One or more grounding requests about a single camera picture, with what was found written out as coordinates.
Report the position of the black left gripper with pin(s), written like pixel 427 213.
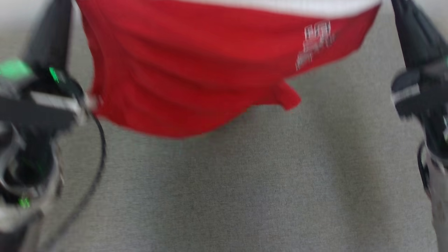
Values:
pixel 38 105

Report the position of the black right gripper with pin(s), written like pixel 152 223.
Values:
pixel 420 91

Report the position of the red and white jersey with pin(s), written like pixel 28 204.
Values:
pixel 210 70

